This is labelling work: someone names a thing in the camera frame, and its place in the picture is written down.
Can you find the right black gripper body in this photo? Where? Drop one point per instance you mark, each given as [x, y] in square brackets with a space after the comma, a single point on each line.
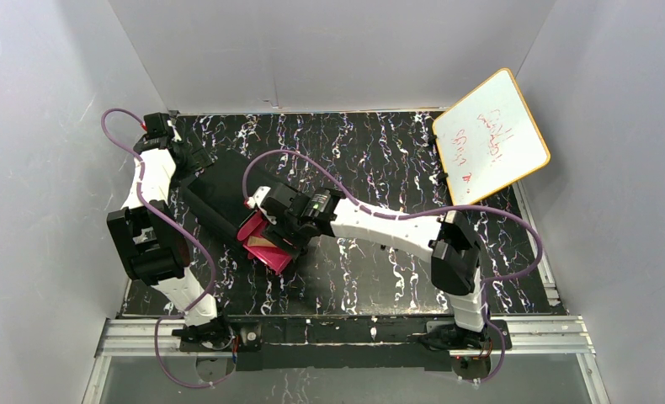
[279, 230]

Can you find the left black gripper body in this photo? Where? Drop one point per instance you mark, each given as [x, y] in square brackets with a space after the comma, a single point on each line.
[186, 157]

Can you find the black drawer organizer cabinet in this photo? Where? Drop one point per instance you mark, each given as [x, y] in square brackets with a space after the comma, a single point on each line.
[212, 189]

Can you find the gold beige concealer tube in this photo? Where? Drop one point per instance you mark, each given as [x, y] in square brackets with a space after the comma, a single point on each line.
[254, 241]

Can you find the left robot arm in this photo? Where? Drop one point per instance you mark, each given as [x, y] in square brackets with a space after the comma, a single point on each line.
[153, 251]

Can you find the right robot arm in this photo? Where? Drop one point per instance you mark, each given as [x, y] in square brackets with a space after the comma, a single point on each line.
[445, 241]

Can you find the white dry-erase board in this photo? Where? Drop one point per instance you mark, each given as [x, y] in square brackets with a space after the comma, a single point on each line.
[488, 140]

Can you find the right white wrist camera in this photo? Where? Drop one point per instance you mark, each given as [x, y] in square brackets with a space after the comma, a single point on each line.
[255, 201]

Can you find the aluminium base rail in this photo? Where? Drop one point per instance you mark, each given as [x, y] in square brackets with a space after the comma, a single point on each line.
[366, 342]

